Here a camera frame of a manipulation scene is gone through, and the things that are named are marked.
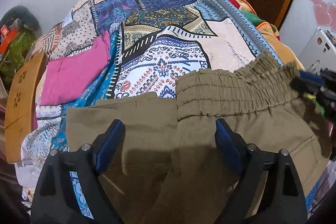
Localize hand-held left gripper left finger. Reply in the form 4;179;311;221
31;119;126;224

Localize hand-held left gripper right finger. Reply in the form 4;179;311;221
215;118;308;224

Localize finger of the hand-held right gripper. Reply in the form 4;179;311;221
298;70;326;86
289;79;328;109

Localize olive green pants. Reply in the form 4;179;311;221
66;49;332;224

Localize white appliance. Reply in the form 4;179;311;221
298;27;336;75

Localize yellow orange cartoon blanket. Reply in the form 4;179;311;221
223;0;305;70

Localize pink folded cloth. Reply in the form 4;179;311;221
40;30;111;106

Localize wooden board with flower cutouts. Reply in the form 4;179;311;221
5;51;48;163

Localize patchwork printed blanket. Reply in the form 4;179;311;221
21;0;328;224

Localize orange box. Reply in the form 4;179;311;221
0;25;20;54

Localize grey neck pillow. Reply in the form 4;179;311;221
0;5;43;38

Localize pink heart wall sticker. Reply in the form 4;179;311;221
299;0;336;28

